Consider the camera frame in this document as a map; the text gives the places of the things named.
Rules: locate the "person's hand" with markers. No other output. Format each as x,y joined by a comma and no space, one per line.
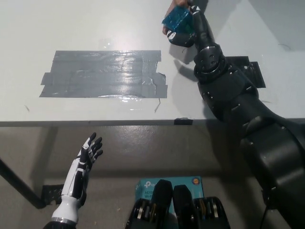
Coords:
176,3

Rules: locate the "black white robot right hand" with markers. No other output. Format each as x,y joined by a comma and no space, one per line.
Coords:
203,31

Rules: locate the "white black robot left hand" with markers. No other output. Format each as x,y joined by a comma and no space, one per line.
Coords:
79,164

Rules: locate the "black tape marked spot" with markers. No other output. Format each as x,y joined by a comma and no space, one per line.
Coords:
256,74

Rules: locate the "black table leg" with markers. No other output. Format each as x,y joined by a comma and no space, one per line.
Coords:
21,186

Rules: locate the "teal router box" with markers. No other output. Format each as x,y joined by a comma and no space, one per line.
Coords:
145,187

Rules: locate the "small black tape piece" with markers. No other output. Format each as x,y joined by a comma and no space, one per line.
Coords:
183,121

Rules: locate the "grey duct tape patch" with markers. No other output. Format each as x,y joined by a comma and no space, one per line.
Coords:
104,76

